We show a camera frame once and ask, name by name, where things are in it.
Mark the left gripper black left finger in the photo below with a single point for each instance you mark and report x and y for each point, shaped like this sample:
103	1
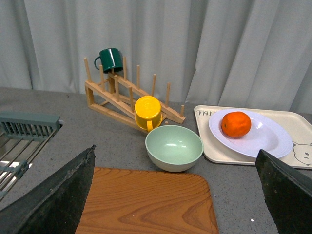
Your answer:
54	206

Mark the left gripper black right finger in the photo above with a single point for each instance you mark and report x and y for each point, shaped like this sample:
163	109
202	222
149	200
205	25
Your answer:
288	194

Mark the white round plate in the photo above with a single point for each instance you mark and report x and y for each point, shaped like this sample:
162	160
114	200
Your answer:
264	134

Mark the orange fruit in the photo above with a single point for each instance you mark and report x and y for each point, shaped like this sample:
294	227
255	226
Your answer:
236	124

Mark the wooden serving tray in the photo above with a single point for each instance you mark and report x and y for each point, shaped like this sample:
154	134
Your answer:
124	201

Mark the beige bear tray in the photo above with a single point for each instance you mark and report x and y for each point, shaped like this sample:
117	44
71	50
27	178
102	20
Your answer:
299	129

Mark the green dish drainer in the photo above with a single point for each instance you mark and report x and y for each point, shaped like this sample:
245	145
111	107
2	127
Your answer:
22	137

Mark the wooden dish rack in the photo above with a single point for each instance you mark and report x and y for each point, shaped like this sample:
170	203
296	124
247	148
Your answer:
118	98

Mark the green bowl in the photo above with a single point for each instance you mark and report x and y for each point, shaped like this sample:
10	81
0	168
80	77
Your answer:
173	148

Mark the yellow mug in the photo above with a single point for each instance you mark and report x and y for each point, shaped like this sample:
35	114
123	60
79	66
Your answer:
148	113

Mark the dark green mug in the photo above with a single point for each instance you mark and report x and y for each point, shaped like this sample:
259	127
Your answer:
110	59

